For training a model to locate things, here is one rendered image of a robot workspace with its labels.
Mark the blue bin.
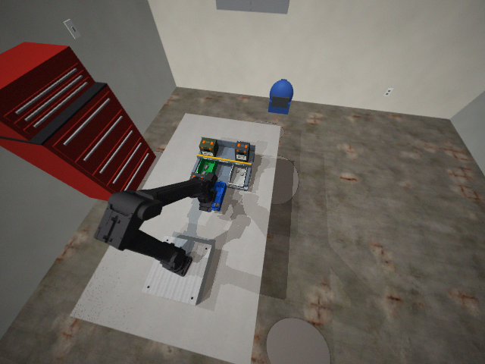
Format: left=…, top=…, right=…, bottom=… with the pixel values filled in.
left=211, top=181, right=227, bottom=212

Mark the green open bin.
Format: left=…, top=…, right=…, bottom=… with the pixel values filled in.
left=197, top=158, right=218, bottom=175

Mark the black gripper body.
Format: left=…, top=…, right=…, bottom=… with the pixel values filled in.
left=199, top=189, right=217, bottom=211

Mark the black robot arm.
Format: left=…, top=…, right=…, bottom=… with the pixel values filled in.
left=94, top=172, right=218, bottom=277

